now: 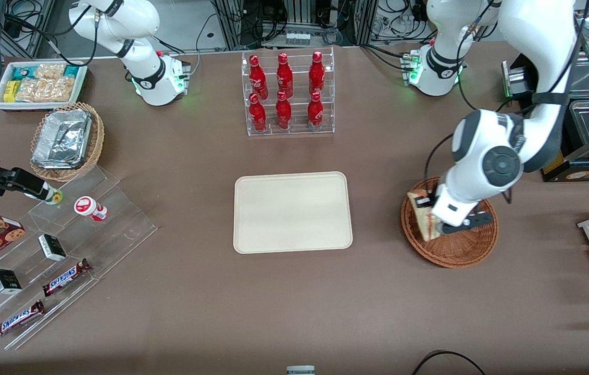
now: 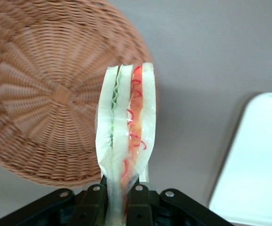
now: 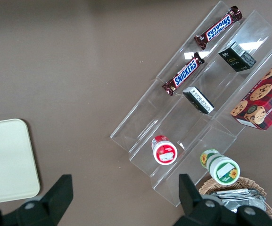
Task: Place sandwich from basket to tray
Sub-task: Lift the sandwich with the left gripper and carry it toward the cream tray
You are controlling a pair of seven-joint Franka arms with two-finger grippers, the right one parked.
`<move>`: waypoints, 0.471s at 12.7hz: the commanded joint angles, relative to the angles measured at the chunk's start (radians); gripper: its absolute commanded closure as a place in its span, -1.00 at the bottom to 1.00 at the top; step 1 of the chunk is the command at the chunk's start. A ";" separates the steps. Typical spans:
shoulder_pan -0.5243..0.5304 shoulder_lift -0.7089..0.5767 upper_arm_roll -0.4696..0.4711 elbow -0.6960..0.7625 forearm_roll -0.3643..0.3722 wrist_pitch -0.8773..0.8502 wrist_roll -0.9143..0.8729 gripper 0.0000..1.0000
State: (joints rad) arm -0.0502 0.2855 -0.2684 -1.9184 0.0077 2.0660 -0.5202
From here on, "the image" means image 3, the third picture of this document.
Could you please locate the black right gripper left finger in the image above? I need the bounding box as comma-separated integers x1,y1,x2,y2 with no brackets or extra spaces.
0,174,74,226

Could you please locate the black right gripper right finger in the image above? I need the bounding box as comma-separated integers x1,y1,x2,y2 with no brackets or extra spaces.
170,174,272,226

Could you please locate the small tan wicker basket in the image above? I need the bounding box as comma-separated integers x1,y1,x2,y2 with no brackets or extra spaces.
198,176,272,221

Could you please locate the cream plastic tray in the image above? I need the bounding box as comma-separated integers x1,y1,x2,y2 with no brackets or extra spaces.
0,118,41,206

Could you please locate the silver foil packet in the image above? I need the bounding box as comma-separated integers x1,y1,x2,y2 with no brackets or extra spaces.
208,187,266,214

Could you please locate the green sunflower lidded jar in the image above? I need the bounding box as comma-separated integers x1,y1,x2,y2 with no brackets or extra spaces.
199,148,241,185

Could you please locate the red lidded small jar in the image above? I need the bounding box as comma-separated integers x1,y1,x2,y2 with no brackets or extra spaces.
151,135,179,166

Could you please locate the clear acrylic stepped shelf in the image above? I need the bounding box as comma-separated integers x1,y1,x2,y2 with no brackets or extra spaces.
109,0,272,208

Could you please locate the small black carton box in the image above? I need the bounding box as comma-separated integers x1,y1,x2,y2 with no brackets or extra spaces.
218,41,257,73
182,86,215,115

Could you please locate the red tartan cookie box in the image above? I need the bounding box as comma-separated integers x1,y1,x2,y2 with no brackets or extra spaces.
230,52,272,131

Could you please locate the Snickers chocolate bar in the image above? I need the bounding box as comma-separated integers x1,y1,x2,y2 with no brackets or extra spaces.
162,52,206,96
194,6,243,50

